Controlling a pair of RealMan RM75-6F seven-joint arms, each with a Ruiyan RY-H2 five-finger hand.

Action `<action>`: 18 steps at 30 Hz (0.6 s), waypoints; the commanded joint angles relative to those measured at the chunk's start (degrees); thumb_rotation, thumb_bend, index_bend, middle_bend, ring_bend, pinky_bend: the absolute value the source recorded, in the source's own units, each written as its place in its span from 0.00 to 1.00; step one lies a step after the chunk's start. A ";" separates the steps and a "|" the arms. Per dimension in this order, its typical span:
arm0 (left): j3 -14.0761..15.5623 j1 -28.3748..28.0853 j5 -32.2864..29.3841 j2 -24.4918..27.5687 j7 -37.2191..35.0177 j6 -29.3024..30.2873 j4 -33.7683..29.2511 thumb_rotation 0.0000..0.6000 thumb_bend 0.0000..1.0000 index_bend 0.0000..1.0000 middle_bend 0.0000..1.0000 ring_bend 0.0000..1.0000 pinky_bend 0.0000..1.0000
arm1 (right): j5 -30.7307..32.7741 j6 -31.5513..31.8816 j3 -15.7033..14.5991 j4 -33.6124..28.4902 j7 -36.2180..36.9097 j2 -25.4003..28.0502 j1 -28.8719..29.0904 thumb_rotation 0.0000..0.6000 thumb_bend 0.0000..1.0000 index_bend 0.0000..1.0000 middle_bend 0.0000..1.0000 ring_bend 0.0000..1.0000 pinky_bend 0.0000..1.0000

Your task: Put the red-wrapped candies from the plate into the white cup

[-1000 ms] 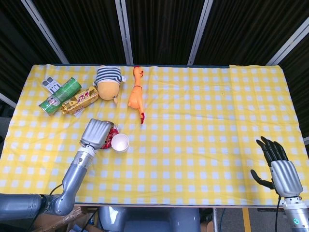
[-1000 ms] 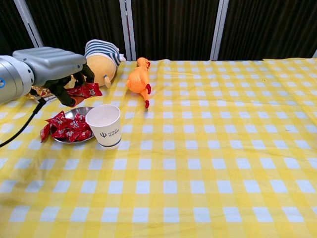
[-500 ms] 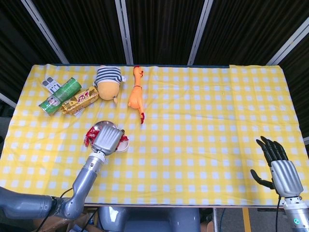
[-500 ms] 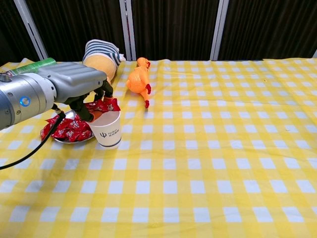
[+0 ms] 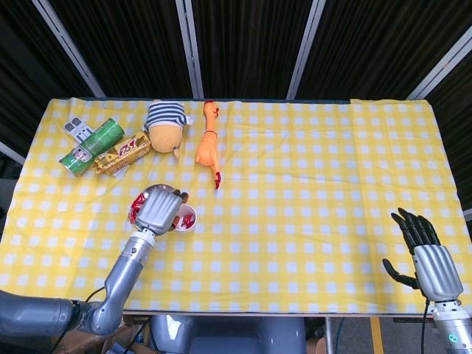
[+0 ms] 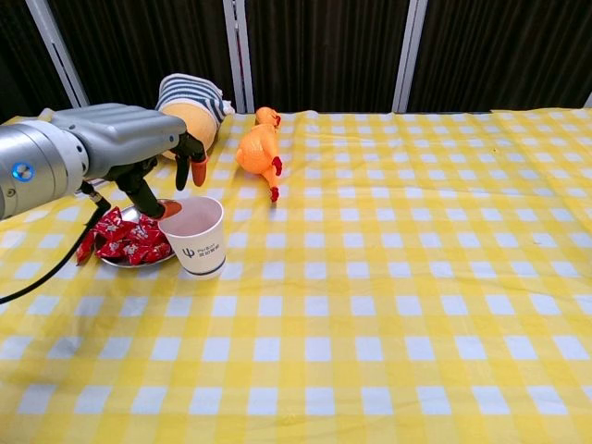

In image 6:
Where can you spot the left grey five-finger robot hand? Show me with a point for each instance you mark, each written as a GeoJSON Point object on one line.
{"type": "Point", "coordinates": [125, 134]}

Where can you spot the red candy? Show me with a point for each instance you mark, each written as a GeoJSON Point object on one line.
{"type": "Point", "coordinates": [143, 229]}
{"type": "Point", "coordinates": [111, 224]}
{"type": "Point", "coordinates": [85, 250]}
{"type": "Point", "coordinates": [159, 252]}
{"type": "Point", "coordinates": [122, 250]}

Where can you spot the round metal plate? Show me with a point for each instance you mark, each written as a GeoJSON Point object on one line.
{"type": "Point", "coordinates": [129, 213]}

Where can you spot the white paper cup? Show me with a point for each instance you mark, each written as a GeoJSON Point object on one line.
{"type": "Point", "coordinates": [203, 250]}

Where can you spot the yellow plush toy striped shirt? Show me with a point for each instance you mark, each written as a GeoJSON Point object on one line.
{"type": "Point", "coordinates": [194, 92]}

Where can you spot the orange rubber chicken toy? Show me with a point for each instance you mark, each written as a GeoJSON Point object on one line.
{"type": "Point", "coordinates": [256, 148]}

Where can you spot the black pleated curtain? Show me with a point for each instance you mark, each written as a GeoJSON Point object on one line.
{"type": "Point", "coordinates": [324, 46]}

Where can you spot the yellow white checkered tablecloth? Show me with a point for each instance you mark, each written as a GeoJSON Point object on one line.
{"type": "Point", "coordinates": [370, 277]}

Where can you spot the silver aluminium frame post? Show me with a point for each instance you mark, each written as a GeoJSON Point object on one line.
{"type": "Point", "coordinates": [58, 55]}
{"type": "Point", "coordinates": [588, 101]}
{"type": "Point", "coordinates": [238, 55]}
{"type": "Point", "coordinates": [409, 55]}

